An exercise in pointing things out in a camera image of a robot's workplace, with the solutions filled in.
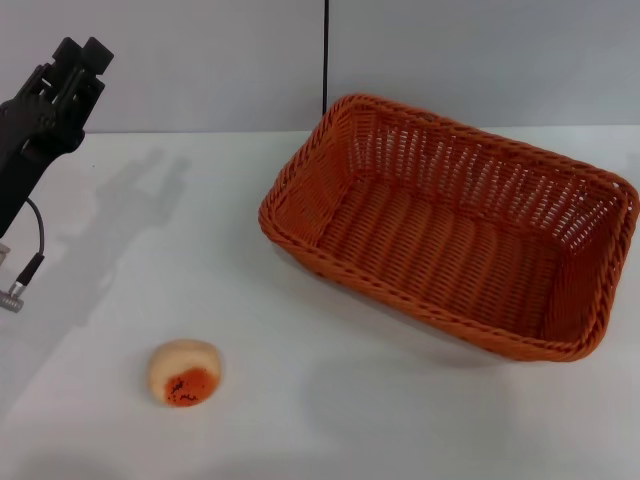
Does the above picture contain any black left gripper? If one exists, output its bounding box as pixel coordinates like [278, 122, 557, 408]
[0, 36, 115, 239]

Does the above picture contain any orange woven rectangular basket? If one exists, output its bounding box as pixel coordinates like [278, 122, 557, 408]
[257, 92, 640, 365]

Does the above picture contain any round bun with orange patch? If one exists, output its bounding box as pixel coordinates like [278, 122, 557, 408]
[146, 338, 224, 409]

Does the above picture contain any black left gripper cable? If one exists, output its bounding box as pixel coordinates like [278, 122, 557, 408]
[0, 198, 46, 314]

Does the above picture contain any thin black wall joint strip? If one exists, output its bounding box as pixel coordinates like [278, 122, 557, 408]
[321, 0, 331, 109]

